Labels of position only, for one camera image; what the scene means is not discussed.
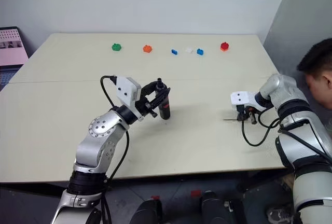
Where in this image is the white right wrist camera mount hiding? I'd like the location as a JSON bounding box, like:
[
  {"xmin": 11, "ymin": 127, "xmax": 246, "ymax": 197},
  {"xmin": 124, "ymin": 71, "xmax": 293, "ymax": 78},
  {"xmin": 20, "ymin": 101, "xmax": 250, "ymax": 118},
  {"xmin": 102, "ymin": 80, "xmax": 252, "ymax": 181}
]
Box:
[{"xmin": 230, "ymin": 91, "xmax": 258, "ymax": 111}]

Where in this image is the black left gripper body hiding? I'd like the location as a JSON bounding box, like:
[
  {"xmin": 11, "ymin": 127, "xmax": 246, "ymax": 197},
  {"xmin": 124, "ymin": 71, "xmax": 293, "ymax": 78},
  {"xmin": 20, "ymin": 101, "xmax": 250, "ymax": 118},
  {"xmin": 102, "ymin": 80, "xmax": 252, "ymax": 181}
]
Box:
[{"xmin": 134, "ymin": 91, "xmax": 159, "ymax": 119}]

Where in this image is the grey sneaker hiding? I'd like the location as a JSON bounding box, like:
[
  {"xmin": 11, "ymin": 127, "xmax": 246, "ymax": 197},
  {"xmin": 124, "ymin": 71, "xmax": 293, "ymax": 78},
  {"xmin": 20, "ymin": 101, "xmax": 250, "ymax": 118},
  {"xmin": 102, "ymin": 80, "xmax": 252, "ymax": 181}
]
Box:
[{"xmin": 266, "ymin": 203, "xmax": 298, "ymax": 224}]

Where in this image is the blue patterned panel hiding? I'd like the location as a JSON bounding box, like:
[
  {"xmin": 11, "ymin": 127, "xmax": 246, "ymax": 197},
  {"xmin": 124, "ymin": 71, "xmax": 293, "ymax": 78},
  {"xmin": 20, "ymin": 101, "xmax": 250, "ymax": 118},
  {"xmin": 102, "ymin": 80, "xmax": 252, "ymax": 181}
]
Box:
[{"xmin": 0, "ymin": 64, "xmax": 23, "ymax": 92}]

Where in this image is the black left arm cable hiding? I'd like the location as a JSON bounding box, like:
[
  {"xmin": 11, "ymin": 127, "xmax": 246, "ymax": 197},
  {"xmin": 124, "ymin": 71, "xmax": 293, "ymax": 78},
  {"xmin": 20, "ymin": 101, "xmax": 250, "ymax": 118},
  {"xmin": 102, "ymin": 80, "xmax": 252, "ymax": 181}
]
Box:
[{"xmin": 100, "ymin": 75, "xmax": 130, "ymax": 182}]

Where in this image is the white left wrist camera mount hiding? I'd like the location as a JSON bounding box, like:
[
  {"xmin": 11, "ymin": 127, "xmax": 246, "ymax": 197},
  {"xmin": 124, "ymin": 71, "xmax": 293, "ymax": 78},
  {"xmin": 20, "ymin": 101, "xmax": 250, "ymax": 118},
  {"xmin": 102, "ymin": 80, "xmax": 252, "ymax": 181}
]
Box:
[{"xmin": 115, "ymin": 76, "xmax": 142, "ymax": 110}]

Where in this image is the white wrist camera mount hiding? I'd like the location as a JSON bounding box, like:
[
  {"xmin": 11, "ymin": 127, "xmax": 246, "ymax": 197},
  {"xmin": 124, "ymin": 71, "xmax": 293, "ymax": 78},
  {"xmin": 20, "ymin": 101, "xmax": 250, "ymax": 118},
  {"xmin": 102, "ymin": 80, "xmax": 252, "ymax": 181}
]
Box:
[
  {"xmin": 115, "ymin": 76, "xmax": 142, "ymax": 110},
  {"xmin": 230, "ymin": 91, "xmax": 258, "ymax": 111}
]

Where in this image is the person with black hair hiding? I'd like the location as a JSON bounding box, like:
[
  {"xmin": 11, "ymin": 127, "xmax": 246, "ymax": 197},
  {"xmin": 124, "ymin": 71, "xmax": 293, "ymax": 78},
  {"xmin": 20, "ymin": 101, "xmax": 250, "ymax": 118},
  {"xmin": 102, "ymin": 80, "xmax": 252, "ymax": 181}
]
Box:
[{"xmin": 296, "ymin": 38, "xmax": 332, "ymax": 110}]

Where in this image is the dark rounded shape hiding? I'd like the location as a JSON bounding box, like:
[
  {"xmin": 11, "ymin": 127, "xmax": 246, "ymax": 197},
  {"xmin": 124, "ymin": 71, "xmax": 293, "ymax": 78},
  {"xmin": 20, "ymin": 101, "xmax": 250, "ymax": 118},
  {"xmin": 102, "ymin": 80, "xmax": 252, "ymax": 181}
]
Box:
[
  {"xmin": 129, "ymin": 199, "xmax": 163, "ymax": 224},
  {"xmin": 200, "ymin": 190, "xmax": 230, "ymax": 224}
]

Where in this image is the pink box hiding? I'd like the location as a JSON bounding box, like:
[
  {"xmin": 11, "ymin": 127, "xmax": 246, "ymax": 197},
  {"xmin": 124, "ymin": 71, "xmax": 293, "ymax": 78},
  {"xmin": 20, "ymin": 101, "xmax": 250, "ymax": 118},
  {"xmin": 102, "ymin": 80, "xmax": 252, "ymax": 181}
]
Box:
[{"xmin": 0, "ymin": 26, "xmax": 30, "ymax": 67}]

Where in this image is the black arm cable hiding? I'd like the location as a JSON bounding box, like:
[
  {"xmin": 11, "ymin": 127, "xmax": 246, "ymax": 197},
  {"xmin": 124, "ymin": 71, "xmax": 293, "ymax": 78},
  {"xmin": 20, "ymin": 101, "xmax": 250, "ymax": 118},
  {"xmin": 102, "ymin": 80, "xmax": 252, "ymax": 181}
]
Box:
[
  {"xmin": 100, "ymin": 75, "xmax": 130, "ymax": 182},
  {"xmin": 241, "ymin": 109, "xmax": 282, "ymax": 147}
]

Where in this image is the black red electric screwdriver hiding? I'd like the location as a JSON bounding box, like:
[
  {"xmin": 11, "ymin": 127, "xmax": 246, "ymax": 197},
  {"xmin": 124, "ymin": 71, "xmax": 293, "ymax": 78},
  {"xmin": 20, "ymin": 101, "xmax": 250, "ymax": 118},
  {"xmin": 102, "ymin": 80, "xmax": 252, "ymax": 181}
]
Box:
[{"xmin": 155, "ymin": 77, "xmax": 172, "ymax": 120}]

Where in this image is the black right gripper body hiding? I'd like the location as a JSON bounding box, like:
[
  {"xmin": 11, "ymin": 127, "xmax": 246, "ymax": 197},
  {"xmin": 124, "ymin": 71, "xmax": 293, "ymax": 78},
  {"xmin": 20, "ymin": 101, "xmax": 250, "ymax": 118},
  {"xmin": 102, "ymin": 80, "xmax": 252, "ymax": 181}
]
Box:
[{"xmin": 235, "ymin": 103, "xmax": 258, "ymax": 117}]

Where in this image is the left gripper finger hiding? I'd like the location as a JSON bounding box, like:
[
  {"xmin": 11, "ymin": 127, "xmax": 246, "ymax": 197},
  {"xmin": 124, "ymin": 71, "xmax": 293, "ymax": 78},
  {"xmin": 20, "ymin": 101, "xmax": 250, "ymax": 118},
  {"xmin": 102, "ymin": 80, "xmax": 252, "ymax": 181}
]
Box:
[
  {"xmin": 148, "ymin": 87, "xmax": 171, "ymax": 108},
  {"xmin": 141, "ymin": 80, "xmax": 159, "ymax": 93}
]

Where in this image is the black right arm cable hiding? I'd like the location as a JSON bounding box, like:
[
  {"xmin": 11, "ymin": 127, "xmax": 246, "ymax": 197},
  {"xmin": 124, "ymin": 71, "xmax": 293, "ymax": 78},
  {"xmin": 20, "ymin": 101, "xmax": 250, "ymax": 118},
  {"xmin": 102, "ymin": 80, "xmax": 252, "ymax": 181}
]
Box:
[{"xmin": 241, "ymin": 109, "xmax": 282, "ymax": 147}]

